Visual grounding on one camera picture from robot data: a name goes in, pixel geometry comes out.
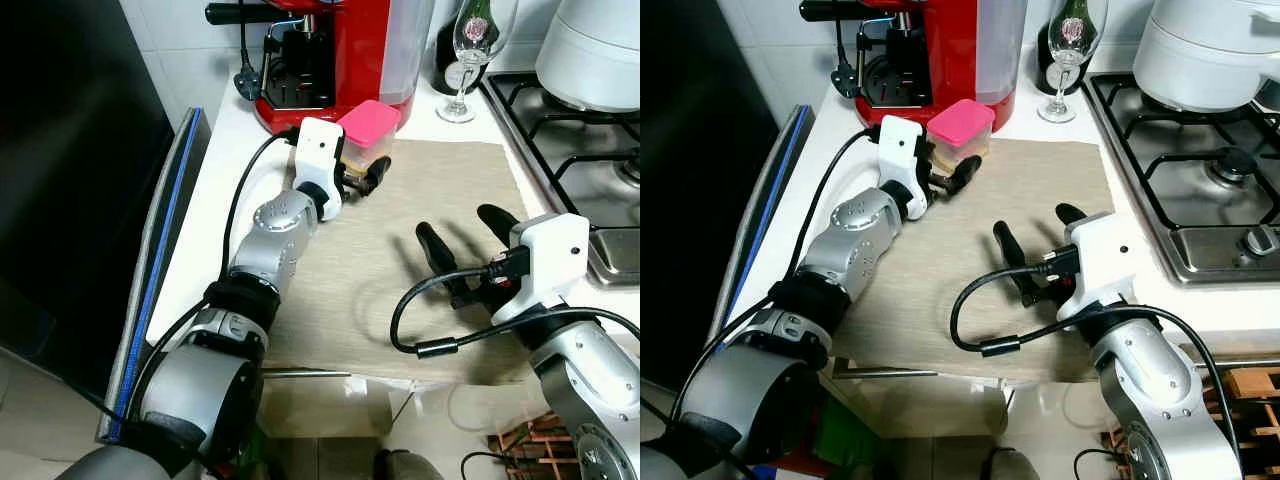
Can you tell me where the white cooking pot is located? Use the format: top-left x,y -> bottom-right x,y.
1133,0 -> 1280,113
535,0 -> 641,113

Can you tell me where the robot right leg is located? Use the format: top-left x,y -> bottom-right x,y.
985,448 -> 1046,480
375,450 -> 441,480

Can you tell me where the steel gas hob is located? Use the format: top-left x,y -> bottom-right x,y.
478,72 -> 641,288
1080,72 -> 1280,286

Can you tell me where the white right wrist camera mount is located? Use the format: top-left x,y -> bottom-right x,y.
490,213 -> 591,323
1060,212 -> 1166,331

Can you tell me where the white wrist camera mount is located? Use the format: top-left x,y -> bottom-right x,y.
1060,212 -> 1166,331
878,117 -> 936,221
490,213 -> 591,323
293,117 -> 346,221

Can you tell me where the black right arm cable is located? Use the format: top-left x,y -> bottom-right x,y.
390,250 -> 641,361
950,245 -> 1246,471

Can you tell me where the red coffee machine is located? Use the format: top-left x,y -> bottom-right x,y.
205,0 -> 436,136
800,0 -> 1031,131

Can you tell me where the clear wine glass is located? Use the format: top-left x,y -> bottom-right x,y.
1037,0 -> 1109,124
435,0 -> 521,124

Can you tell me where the dark steel fridge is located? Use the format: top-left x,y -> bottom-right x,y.
0,0 -> 176,401
640,0 -> 791,391

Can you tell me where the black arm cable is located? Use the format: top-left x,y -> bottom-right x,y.
120,128 -> 301,421
390,250 -> 641,361
670,125 -> 886,421
950,245 -> 1246,471

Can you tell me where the dark wine bottle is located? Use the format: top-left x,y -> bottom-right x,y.
1035,0 -> 1091,96
432,0 -> 501,96

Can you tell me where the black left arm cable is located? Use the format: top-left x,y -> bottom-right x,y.
670,125 -> 886,421
120,128 -> 301,421

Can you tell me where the white kitchen cabinet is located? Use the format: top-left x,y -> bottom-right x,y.
830,378 -> 1131,480
255,375 -> 546,480

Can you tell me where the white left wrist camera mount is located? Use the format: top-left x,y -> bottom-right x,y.
878,117 -> 936,221
293,117 -> 346,221

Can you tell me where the wooden slat rack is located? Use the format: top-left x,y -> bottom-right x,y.
488,410 -> 576,480
1100,365 -> 1280,480

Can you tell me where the red plastic board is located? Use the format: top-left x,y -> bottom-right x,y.
775,455 -> 831,477

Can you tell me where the pink-lidded food container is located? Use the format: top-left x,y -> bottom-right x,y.
925,98 -> 996,166
337,100 -> 403,173

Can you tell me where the beige cloth mat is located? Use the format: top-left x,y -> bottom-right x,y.
262,140 -> 546,386
835,140 -> 1116,383

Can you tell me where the black power plug cord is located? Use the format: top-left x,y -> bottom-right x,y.
835,20 -> 866,99
235,0 -> 266,101

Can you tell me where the green plastic board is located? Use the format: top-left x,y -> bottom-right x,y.
235,420 -> 269,476
800,400 -> 881,471

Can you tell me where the grey board with blue edge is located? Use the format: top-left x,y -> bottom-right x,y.
705,105 -> 816,331
97,107 -> 213,446

